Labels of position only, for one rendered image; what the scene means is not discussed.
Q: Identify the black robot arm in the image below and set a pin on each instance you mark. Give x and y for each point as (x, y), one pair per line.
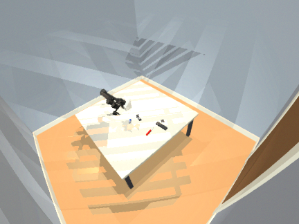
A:
(110, 98)

